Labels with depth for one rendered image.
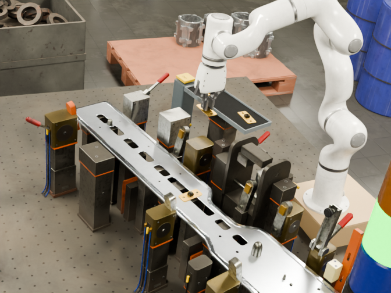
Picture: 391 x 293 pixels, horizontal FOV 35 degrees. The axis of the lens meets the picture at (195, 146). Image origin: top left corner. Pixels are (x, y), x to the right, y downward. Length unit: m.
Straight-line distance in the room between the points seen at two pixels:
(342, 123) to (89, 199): 0.99
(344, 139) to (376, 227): 1.66
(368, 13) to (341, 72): 3.19
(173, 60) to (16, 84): 1.35
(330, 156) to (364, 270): 1.73
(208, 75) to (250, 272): 0.65
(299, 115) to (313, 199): 2.35
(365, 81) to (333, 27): 3.08
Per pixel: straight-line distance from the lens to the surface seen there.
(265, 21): 2.06
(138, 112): 2.63
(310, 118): 4.91
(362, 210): 2.66
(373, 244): 0.73
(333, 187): 2.55
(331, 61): 2.30
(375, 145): 4.79
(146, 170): 2.29
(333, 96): 2.35
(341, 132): 2.37
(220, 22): 2.00
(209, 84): 2.09
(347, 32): 2.17
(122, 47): 5.18
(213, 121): 2.47
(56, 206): 2.59
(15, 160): 2.85
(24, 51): 4.25
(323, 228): 1.98
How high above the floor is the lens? 2.34
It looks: 33 degrees down
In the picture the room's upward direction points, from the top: 8 degrees clockwise
